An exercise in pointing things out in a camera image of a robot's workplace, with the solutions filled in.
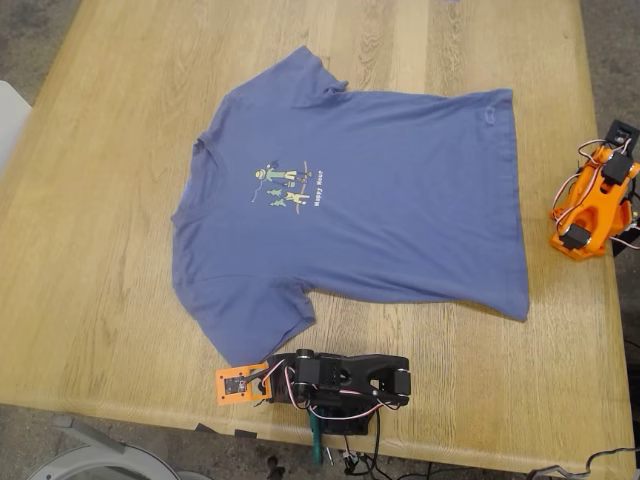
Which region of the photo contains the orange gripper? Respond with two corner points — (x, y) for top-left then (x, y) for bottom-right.
(591, 143), (640, 185)

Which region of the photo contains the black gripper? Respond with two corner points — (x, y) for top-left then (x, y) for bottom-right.
(263, 351), (299, 405)

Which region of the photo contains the blue printed T-shirt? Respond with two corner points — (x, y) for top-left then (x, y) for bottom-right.
(169, 45), (531, 369)

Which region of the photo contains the black table clamp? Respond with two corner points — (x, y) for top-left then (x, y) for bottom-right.
(610, 219), (640, 257)

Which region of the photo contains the teal table clamp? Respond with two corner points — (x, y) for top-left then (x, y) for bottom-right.
(307, 407), (326, 466)

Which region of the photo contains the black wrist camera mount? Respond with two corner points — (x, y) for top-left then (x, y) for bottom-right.
(606, 118), (640, 150)

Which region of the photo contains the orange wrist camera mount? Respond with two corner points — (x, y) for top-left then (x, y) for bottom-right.
(214, 362), (272, 407)

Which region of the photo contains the black base cable bundle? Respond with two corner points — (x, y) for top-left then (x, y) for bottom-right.
(322, 409), (441, 480)

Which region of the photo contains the grey round chair frame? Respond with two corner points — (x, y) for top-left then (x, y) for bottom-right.
(27, 413), (177, 480)

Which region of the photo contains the grey floor cable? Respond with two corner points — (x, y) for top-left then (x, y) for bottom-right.
(527, 446), (640, 480)

